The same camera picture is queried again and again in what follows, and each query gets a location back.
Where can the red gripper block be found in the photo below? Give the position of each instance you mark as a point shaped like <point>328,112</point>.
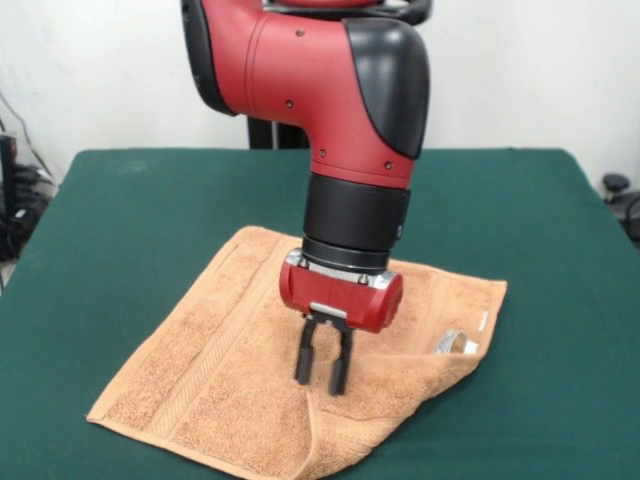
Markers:
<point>340,300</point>

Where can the tan terry towel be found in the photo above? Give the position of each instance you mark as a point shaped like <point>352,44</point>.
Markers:
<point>200,390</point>

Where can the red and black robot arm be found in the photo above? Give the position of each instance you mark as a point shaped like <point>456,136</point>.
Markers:
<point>340,100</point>

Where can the dark green table cloth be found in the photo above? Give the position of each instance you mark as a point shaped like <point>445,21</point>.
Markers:
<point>525,400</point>

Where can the black chair base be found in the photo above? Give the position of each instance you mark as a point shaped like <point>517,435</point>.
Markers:
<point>622,200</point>

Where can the black box device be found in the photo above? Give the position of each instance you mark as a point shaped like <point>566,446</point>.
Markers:
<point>7,165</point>

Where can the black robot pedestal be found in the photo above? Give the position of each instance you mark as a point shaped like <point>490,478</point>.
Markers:
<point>280,135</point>

